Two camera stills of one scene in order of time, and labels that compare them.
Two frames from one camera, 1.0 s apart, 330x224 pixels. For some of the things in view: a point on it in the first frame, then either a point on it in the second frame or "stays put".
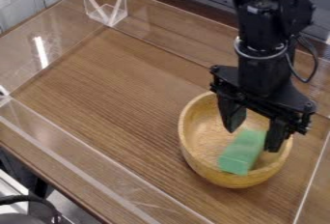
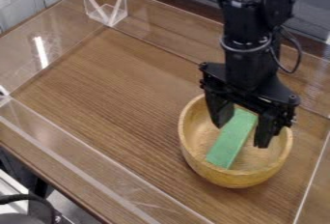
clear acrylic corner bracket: x=107 y=14 stays put
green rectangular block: x=239 y=156 -> x=231 y=137
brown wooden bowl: x=204 y=137 stays put
